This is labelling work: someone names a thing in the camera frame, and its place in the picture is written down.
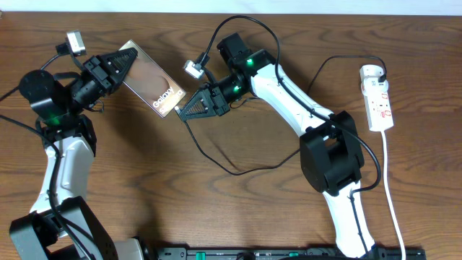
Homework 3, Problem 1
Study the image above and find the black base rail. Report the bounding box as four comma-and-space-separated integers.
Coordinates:
156, 247, 427, 260

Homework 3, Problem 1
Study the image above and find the black charger cable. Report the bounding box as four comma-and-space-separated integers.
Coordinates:
174, 55, 388, 177

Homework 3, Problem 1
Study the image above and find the black right camera cable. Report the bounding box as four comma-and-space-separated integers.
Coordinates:
198, 14, 383, 254

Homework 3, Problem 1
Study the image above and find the white power strip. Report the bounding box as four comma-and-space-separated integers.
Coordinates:
361, 77, 394, 132

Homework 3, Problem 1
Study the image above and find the white charger adapter plug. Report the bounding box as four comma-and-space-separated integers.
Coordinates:
359, 64, 386, 82

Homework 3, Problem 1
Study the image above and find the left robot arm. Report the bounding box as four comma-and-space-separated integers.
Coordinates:
9, 48, 152, 259

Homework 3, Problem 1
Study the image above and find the white power strip cord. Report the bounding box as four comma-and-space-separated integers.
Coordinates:
380, 130, 407, 260

